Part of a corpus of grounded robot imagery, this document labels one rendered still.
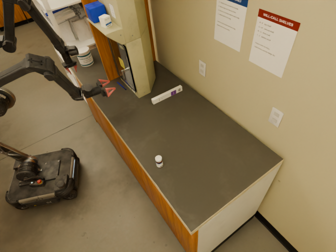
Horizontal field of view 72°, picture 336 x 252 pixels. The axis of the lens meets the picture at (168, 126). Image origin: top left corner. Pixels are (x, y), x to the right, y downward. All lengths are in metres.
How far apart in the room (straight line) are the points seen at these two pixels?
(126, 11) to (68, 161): 1.63
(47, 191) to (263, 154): 1.91
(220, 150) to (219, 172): 0.16
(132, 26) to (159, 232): 1.69
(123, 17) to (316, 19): 1.00
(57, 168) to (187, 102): 1.47
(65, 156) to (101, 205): 0.63
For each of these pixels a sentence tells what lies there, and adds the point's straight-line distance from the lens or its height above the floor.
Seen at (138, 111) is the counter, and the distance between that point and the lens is 1.75.
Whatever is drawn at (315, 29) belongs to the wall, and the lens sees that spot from 1.14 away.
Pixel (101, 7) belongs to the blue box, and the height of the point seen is 1.59.
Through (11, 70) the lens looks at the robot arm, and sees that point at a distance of 1.41.
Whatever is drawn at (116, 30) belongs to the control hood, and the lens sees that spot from 1.55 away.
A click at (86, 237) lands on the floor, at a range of 2.41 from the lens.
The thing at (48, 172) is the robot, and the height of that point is 0.26.
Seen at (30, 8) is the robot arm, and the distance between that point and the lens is 1.73.
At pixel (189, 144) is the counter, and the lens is 1.50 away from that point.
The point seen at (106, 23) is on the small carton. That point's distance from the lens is 1.60.
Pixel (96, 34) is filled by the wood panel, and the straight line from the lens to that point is 1.92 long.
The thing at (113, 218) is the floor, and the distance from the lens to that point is 2.38.
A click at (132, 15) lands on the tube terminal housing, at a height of 1.56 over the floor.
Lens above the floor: 2.14
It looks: 48 degrees down
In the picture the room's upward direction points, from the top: 7 degrees counter-clockwise
